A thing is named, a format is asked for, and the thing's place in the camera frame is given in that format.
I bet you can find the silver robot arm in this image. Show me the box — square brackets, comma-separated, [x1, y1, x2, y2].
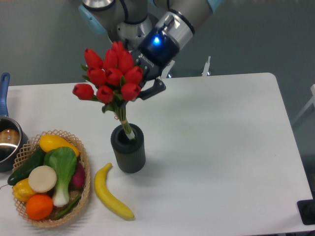
[78, 0, 222, 100]

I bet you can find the red tulip bouquet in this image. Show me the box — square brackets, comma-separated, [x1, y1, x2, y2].
[72, 41, 143, 140]

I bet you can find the yellow squash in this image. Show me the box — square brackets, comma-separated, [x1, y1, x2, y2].
[39, 134, 80, 157]

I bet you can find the yellow bell pepper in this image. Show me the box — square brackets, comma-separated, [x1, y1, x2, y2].
[12, 178, 36, 202]

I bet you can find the dark grey ribbed vase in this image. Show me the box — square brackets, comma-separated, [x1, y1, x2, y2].
[111, 124, 146, 174]

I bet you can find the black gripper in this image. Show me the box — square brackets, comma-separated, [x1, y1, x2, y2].
[131, 28, 179, 100]

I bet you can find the white metal robot stand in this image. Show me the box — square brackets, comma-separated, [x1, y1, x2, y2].
[160, 56, 212, 79]

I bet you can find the dark green cucumber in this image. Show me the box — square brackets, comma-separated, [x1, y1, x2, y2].
[7, 147, 46, 186]

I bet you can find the white frame at right edge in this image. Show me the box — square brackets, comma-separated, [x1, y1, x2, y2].
[292, 84, 315, 126]

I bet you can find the beige round slice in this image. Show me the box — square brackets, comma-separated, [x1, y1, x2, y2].
[28, 165, 57, 193]

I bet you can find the green bok choy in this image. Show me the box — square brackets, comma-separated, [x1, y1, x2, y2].
[44, 147, 77, 207]

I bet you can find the orange fruit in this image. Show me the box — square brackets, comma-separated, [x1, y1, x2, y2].
[26, 194, 54, 220]

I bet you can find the yellow banana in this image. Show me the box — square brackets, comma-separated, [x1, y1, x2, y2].
[94, 163, 134, 220]

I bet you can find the woven wicker basket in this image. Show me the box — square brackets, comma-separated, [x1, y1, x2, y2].
[13, 129, 91, 228]

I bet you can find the purple red radish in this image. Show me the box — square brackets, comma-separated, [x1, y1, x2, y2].
[71, 162, 86, 188]

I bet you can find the blue handled saucepan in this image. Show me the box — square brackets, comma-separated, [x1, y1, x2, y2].
[0, 73, 28, 172]

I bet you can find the green bean pod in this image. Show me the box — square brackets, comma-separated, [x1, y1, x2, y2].
[52, 195, 82, 221]

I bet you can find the black device at table edge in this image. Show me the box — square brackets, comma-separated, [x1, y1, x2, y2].
[297, 199, 315, 225]

